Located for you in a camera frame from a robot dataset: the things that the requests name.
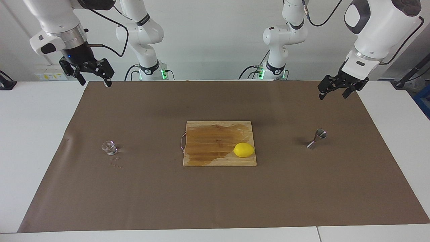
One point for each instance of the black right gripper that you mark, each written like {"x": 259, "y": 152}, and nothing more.
{"x": 79, "y": 55}

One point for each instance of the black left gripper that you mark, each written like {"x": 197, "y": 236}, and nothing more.
{"x": 352, "y": 82}

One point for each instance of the steel double jigger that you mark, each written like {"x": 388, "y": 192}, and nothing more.
{"x": 320, "y": 133}

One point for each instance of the small clear glass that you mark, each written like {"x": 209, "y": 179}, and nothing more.
{"x": 109, "y": 148}

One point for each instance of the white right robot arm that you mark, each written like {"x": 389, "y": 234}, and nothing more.
{"x": 50, "y": 13}

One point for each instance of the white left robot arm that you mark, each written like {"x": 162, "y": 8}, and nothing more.
{"x": 379, "y": 27}

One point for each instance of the white box with yellow labels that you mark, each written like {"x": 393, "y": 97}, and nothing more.
{"x": 50, "y": 76}

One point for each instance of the black stand pole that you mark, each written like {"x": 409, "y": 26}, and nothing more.
{"x": 408, "y": 75}

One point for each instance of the blue crate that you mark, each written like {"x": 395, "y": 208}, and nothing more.
{"x": 424, "y": 101}

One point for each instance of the black table clamp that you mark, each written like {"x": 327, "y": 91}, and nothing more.
{"x": 6, "y": 84}

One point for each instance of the yellow lemon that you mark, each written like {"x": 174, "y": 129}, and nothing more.
{"x": 243, "y": 150}

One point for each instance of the wooden cutting board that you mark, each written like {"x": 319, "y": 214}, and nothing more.
{"x": 208, "y": 148}

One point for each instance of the brown paper table mat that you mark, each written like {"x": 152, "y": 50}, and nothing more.
{"x": 201, "y": 195}

